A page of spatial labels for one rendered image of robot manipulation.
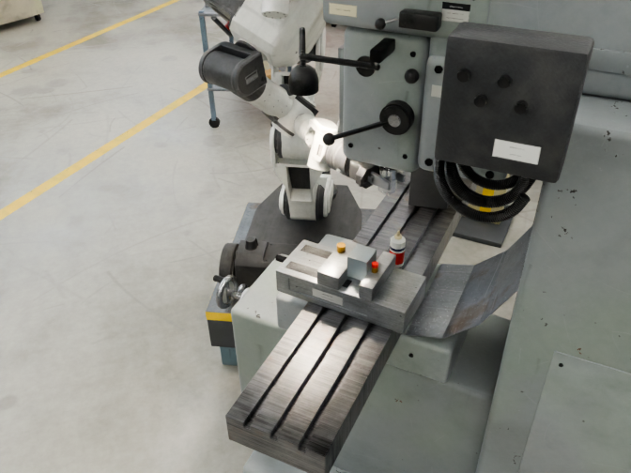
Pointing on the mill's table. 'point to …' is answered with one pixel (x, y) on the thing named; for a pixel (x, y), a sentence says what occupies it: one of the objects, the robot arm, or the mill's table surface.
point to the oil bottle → (398, 248)
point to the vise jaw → (335, 267)
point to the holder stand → (424, 190)
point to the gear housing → (364, 16)
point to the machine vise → (302, 261)
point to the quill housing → (402, 148)
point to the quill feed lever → (392, 114)
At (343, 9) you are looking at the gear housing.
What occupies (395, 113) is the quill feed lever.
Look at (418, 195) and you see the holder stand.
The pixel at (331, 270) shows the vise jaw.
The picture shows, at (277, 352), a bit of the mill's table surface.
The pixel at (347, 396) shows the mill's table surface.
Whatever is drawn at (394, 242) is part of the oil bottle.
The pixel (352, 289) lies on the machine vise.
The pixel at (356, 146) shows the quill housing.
